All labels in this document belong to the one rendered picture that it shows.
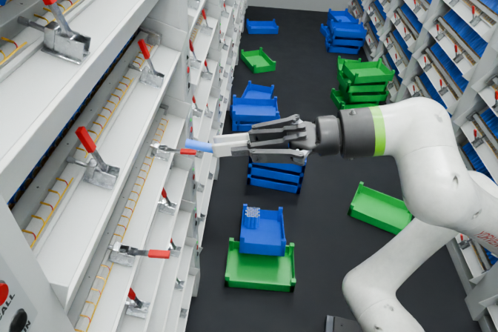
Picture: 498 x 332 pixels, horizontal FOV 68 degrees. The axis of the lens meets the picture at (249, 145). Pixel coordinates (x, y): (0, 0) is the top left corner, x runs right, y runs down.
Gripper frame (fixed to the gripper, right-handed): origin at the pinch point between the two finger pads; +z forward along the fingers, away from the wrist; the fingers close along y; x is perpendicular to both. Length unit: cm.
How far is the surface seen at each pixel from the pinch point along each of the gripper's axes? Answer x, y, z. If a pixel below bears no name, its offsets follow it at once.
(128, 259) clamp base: -6.2, -20.1, 17.3
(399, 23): -72, 213, -97
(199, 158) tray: -45, 49, 24
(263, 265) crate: -104, 40, 7
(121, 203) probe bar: -3.1, -10.2, 20.4
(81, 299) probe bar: -3.1, -28.6, 20.8
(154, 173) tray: -7.1, 1.5, 18.2
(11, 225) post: 24.5, -37.8, 10.1
